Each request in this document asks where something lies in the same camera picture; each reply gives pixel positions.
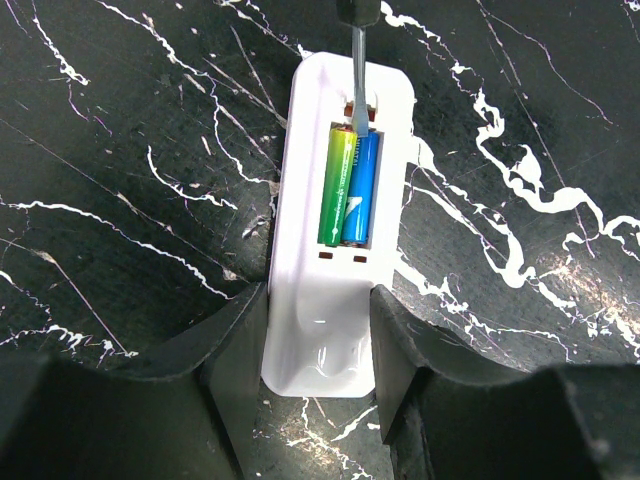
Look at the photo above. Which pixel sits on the blue green battery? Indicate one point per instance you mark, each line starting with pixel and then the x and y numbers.
pixel 360 193

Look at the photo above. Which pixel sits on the white remote control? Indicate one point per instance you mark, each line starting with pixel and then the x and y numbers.
pixel 318 340

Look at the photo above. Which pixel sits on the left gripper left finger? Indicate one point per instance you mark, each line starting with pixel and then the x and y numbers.
pixel 224 354

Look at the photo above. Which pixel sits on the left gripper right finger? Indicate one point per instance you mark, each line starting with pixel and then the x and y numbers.
pixel 407 350

